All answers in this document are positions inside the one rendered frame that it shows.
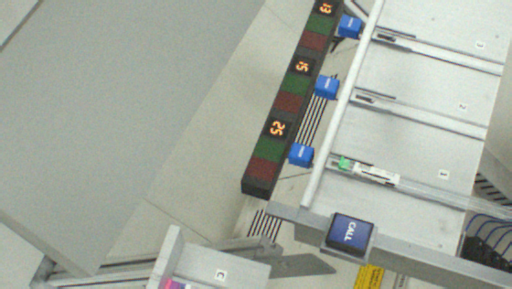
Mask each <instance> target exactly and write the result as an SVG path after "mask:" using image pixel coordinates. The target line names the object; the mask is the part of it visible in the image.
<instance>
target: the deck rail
mask: <svg viewBox="0 0 512 289"><path fill-rule="evenodd" d="M329 219H330V218H329V217H327V216H324V215H321V214H317V213H314V212H312V211H309V210H306V209H299V211H298V214H297V216H296V219H295V227H294V240H295V241H298V242H301V243H303V244H307V245H310V246H313V247H316V248H318V249H320V246H321V243H322V240H323V237H324V234H325V230H326V227H327V224H328V221H329ZM367 264H370V265H374V266H378V267H380V268H383V269H386V270H389V271H392V272H395V273H400V274H403V275H406V276H409V277H412V278H415V279H418V280H421V281H424V282H426V283H430V284H435V285H438V286H441V287H443V288H448V289H512V274H511V273H505V272H502V271H499V270H497V269H493V268H490V267H487V266H484V265H482V264H478V263H475V262H470V261H467V260H464V259H461V258H458V257H455V256H452V255H449V254H445V253H442V252H437V251H434V250H431V249H428V248H424V247H422V246H419V245H416V244H412V243H409V242H406V241H402V240H398V239H395V238H392V236H389V235H387V234H383V233H380V232H377V236H376V239H375V242H374V245H372V248H371V252H370V255H369V257H368V262H367Z"/></svg>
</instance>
